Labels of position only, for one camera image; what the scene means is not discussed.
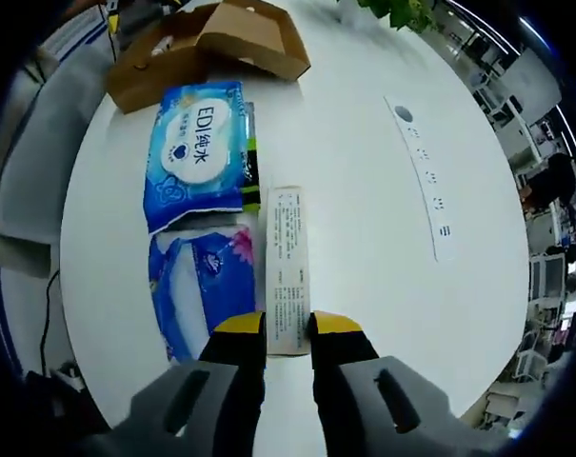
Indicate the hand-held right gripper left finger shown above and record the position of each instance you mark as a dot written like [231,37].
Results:
[230,381]

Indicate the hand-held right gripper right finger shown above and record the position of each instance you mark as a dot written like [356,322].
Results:
[344,381]

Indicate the green plant in white pot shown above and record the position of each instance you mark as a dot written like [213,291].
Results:
[402,12]

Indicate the white printed carton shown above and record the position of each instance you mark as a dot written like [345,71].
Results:
[287,266]

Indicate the blue wet wipes pack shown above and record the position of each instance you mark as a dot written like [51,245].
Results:
[192,143]

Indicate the white desk socket panel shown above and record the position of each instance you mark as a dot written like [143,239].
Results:
[421,181]

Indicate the brown cardboard shoe box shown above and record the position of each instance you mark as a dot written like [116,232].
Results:
[249,38]

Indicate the grey mesh office chair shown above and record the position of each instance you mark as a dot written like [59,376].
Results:
[35,166]

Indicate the green silver soft pouch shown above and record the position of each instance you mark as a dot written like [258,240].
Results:
[252,157]

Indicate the blue floral soft pack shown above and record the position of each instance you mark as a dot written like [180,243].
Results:
[206,285]

